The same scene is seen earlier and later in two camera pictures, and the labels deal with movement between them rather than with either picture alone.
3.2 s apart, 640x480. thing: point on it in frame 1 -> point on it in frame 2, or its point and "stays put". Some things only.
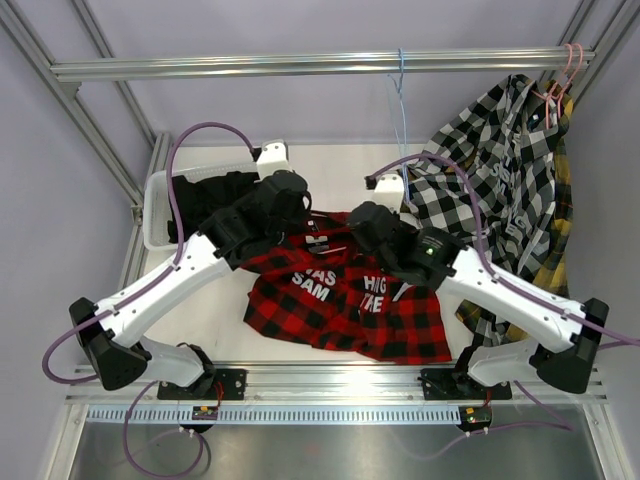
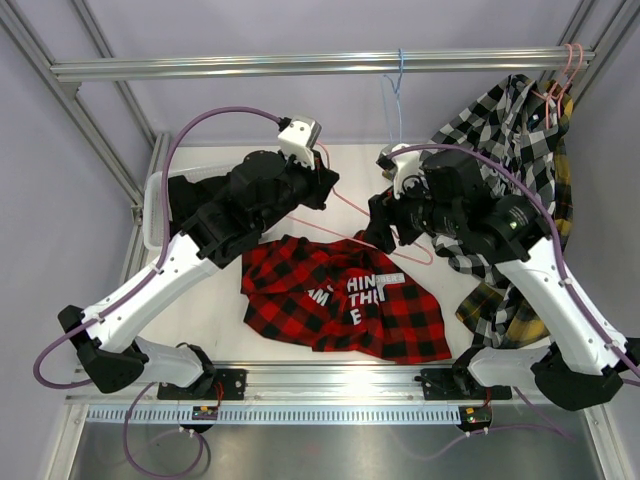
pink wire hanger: (330, 250) -> (368, 215)
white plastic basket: (158, 226) stays put
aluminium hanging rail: (320, 65) stays put
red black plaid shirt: (319, 288) stays put
